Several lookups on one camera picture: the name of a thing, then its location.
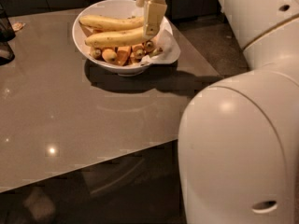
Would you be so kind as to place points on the yellow banana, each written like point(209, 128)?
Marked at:
point(105, 24)
point(117, 38)

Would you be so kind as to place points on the white ceramic bowl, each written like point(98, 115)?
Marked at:
point(119, 9)

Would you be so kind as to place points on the dark glass object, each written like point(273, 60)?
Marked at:
point(6, 34)

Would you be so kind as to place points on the small banana right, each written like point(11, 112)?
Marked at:
point(149, 46)

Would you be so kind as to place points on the small orange banana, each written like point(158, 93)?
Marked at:
point(109, 55)

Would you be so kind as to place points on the small banana far left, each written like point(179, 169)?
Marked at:
point(95, 53)

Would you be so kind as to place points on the small crumpled wrapper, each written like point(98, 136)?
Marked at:
point(17, 26)

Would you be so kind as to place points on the orange papaya slice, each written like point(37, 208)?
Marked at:
point(123, 53)

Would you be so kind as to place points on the white paper napkin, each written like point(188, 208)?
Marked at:
point(166, 48)

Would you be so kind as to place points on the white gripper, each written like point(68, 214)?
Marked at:
point(154, 13)

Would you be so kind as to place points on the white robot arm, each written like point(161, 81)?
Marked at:
point(238, 139)

